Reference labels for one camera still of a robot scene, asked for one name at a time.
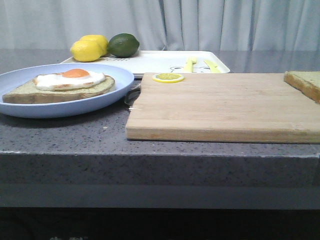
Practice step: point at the fried egg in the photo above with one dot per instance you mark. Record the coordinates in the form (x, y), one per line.
(72, 79)

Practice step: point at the bread slice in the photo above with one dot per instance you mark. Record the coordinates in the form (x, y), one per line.
(27, 93)
(308, 82)

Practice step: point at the light blue plate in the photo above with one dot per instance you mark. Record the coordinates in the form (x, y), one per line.
(10, 80)

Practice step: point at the white serving tray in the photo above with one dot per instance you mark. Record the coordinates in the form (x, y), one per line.
(155, 61)

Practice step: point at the lemon slice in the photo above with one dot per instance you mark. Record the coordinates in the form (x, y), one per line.
(168, 77)

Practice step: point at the left yellow plastic utensil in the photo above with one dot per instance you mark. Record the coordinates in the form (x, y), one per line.
(189, 65)

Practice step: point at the yellow plastic utensil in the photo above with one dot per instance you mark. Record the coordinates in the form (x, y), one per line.
(212, 66)
(189, 65)

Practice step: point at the right yellow plastic utensil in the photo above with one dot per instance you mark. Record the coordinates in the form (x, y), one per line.
(212, 66)

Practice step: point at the green lime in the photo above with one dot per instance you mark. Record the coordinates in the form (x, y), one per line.
(123, 45)

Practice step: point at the rear yellow lemon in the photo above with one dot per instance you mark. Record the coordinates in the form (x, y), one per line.
(100, 39)

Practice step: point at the yellow lemon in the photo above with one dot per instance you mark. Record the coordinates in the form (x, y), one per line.
(86, 50)
(100, 39)

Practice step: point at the front yellow lemon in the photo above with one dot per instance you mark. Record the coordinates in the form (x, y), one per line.
(86, 50)

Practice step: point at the wooden cutting board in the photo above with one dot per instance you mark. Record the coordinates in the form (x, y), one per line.
(224, 107)

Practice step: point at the white curtain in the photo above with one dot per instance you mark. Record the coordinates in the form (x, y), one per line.
(205, 25)

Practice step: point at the metal cutting board handle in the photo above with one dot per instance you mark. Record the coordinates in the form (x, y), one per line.
(131, 96)

